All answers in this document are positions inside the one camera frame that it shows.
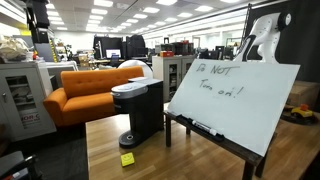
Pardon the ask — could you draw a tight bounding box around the yellow toy on black disc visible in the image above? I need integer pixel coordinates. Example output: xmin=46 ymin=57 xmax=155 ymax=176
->
xmin=280 ymin=104 xmax=318 ymax=125

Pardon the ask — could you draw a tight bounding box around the yellow smiley face block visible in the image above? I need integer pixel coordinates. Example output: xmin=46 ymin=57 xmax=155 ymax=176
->
xmin=120 ymin=152 xmax=135 ymax=167

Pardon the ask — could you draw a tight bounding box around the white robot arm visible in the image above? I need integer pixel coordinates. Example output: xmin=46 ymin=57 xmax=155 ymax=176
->
xmin=234 ymin=12 xmax=292 ymax=64

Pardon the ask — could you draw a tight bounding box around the orange fabric sofa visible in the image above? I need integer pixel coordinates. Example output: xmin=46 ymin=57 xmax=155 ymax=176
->
xmin=43 ymin=66 xmax=144 ymax=127

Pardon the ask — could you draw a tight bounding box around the brown cardboard box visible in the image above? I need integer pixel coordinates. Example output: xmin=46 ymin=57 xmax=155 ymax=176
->
xmin=287 ymin=81 xmax=320 ymax=110

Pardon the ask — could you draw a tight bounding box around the white glass whiteboard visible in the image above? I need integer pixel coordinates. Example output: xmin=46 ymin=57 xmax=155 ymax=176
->
xmin=168 ymin=59 xmax=299 ymax=156

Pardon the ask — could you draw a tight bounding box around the dark wooden easel stand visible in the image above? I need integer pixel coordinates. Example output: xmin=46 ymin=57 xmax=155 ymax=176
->
xmin=163 ymin=111 xmax=267 ymax=180

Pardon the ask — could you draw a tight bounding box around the grey metal cabinet left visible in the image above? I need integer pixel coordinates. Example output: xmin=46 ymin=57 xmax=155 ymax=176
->
xmin=0 ymin=62 xmax=56 ymax=141

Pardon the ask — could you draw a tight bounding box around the grey glass-door cabinet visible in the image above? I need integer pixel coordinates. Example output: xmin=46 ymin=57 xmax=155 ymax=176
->
xmin=152 ymin=55 xmax=195 ymax=102

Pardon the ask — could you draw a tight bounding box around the black white dry-erase marker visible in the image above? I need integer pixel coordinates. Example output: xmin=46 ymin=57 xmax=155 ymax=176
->
xmin=192 ymin=120 xmax=217 ymax=136

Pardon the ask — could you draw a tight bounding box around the black Keurig coffee machine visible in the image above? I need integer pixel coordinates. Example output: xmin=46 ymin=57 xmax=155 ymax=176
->
xmin=111 ymin=77 xmax=164 ymax=149

